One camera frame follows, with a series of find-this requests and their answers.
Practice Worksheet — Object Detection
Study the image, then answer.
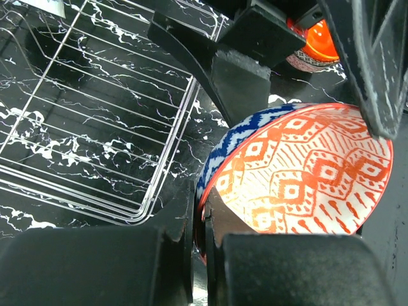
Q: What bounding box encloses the chrome wire dish rack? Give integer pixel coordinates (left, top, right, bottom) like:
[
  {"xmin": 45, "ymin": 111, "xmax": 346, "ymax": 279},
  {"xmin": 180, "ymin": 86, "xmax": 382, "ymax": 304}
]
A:
[{"xmin": 0, "ymin": 0, "xmax": 230, "ymax": 226}]

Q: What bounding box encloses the black marble pattern mat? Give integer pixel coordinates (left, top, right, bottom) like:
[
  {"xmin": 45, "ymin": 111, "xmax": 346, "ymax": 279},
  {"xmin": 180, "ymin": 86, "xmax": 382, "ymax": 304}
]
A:
[{"xmin": 0, "ymin": 0, "xmax": 348, "ymax": 238}]

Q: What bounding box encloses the orange glossy bowl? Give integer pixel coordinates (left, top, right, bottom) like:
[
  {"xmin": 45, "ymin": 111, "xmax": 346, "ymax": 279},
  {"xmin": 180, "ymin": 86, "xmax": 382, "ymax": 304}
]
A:
[{"xmin": 286, "ymin": 18, "xmax": 340, "ymax": 73}]

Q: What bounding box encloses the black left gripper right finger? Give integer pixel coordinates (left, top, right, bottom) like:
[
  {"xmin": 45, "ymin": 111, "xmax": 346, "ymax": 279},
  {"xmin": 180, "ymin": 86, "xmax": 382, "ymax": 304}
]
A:
[{"xmin": 203, "ymin": 189, "xmax": 395, "ymax": 305}]

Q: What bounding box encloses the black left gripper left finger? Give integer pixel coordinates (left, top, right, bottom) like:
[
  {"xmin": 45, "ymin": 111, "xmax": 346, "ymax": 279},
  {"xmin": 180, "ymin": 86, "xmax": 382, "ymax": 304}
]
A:
[{"xmin": 1, "ymin": 182, "xmax": 195, "ymax": 305}]

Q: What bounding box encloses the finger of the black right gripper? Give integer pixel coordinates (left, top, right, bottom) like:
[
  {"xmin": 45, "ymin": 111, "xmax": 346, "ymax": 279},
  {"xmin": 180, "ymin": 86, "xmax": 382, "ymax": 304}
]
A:
[
  {"xmin": 318, "ymin": 1, "xmax": 407, "ymax": 139},
  {"xmin": 148, "ymin": 6, "xmax": 305, "ymax": 126}
]

